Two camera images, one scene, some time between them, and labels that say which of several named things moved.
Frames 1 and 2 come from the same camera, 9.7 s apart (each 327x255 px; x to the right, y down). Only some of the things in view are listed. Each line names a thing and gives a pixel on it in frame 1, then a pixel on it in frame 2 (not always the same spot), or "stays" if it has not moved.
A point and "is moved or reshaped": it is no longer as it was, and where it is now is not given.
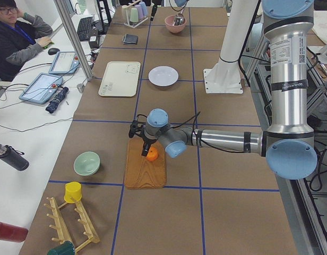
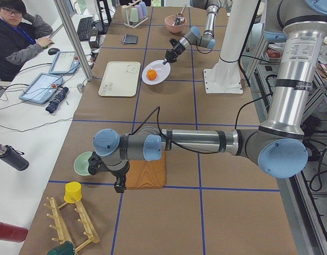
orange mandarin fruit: (152, 154) is moved or reshaped
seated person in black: (17, 37) stays
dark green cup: (67, 248) stays
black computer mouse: (53, 51) stays
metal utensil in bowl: (179, 19) stays
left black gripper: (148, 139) -> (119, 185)
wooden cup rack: (61, 227) stays
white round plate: (163, 75) -> (163, 71)
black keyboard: (85, 28) stays
